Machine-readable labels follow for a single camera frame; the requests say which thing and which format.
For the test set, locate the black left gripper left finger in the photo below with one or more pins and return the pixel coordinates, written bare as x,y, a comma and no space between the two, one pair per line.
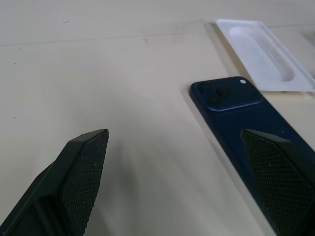
73,186

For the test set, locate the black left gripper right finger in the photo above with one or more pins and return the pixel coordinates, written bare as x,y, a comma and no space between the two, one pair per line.
283,184

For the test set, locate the dark blue smartphone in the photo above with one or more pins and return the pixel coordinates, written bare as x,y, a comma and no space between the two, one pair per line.
221,123
248,49

